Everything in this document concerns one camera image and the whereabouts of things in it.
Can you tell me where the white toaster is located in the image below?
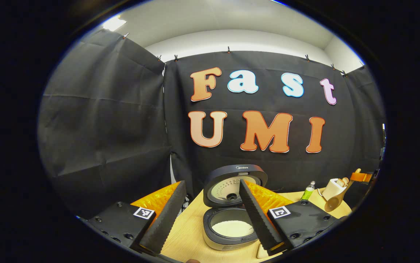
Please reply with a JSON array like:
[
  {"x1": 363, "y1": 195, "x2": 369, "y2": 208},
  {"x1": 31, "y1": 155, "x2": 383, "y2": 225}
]
[{"x1": 321, "y1": 178, "x2": 349, "y2": 201}]

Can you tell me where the dark grey rice cooker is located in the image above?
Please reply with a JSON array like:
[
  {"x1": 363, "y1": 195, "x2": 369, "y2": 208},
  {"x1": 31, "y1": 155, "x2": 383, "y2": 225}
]
[{"x1": 202, "y1": 164, "x2": 268, "y2": 251}]

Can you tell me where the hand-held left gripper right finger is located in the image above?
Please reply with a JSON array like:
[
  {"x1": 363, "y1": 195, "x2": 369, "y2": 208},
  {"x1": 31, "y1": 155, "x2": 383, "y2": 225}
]
[{"x1": 239, "y1": 179, "x2": 342, "y2": 256}]

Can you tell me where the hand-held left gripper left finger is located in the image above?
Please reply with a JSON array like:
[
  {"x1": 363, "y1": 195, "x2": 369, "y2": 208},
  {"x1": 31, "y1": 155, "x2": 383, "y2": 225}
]
[{"x1": 86, "y1": 180, "x2": 187, "y2": 255}]

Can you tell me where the black backdrop cloth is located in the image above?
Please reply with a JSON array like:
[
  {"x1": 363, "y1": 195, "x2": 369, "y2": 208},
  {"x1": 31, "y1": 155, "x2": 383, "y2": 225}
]
[{"x1": 38, "y1": 29, "x2": 386, "y2": 220}]

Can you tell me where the green drink bottle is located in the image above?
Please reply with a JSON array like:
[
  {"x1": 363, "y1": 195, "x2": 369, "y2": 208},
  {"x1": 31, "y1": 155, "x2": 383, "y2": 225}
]
[{"x1": 300, "y1": 181, "x2": 316, "y2": 202}]

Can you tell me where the wooden spoon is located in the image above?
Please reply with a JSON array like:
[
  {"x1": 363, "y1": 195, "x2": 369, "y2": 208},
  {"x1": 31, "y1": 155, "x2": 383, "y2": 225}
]
[{"x1": 324, "y1": 168, "x2": 362, "y2": 213}]

